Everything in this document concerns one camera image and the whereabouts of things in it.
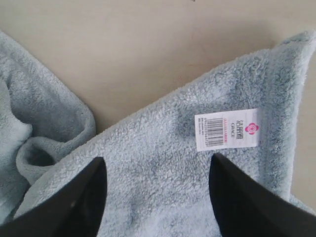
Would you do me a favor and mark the white barcode label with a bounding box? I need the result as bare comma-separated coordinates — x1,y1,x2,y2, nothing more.
195,109,260,152

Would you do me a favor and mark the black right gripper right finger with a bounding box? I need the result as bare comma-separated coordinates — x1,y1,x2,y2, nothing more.
209,153,316,237

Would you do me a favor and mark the light blue fluffy towel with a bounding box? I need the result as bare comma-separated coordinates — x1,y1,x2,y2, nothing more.
0,31,316,237

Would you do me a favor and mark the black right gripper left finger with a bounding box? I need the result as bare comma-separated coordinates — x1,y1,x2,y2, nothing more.
0,157,107,237

